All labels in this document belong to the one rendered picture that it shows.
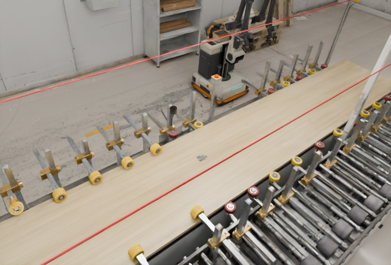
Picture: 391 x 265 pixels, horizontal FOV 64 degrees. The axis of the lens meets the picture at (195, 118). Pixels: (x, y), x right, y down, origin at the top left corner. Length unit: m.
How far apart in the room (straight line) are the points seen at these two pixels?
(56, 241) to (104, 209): 0.33
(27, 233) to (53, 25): 3.23
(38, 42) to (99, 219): 3.21
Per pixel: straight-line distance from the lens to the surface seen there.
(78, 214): 2.21
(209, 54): 4.37
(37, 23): 4.77
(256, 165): 2.51
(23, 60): 4.92
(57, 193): 2.25
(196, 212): 2.06
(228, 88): 4.46
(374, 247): 3.62
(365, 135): 3.28
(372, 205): 2.73
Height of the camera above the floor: 2.68
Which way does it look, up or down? 39 degrees down
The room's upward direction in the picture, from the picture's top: 5 degrees clockwise
